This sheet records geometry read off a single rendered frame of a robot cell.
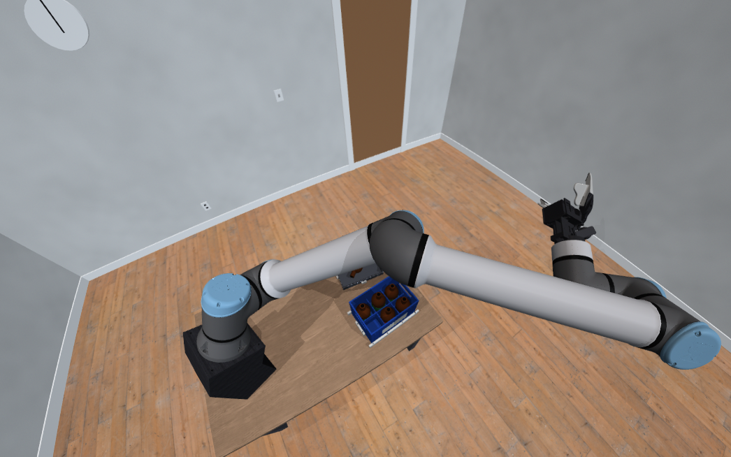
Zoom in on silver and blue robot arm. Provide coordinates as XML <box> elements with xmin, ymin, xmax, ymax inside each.
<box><xmin>196</xmin><ymin>210</ymin><xmax>721</xmax><ymax>370</ymax></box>

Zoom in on grey flat bar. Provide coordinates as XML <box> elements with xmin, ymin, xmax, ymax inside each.
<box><xmin>347</xmin><ymin>280</ymin><xmax>419</xmax><ymax>348</ymax></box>

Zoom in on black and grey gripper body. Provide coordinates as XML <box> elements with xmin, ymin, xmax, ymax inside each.
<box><xmin>542</xmin><ymin>198</ymin><xmax>586</xmax><ymax>244</ymax></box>

